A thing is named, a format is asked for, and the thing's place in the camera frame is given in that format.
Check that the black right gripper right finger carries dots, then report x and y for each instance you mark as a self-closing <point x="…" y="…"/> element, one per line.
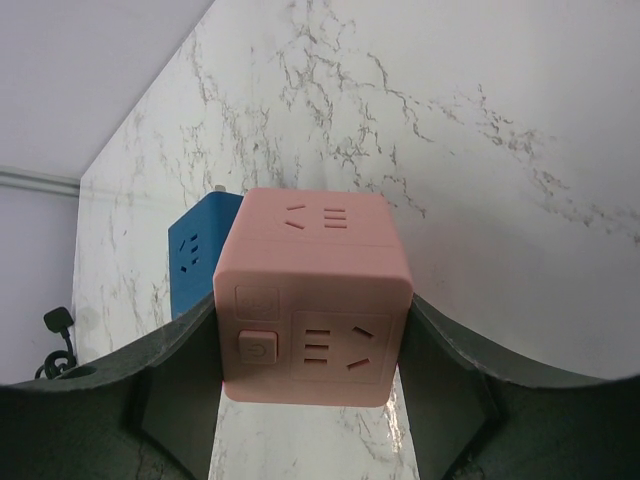
<point x="477" y="410"/>

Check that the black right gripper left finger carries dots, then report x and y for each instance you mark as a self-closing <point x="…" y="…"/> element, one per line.
<point x="145" y="411"/>

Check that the blue cube socket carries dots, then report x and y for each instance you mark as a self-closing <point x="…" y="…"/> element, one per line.
<point x="195" y="242"/>

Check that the pink cube socket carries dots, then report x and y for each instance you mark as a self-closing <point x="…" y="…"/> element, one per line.
<point x="312" y="290"/>

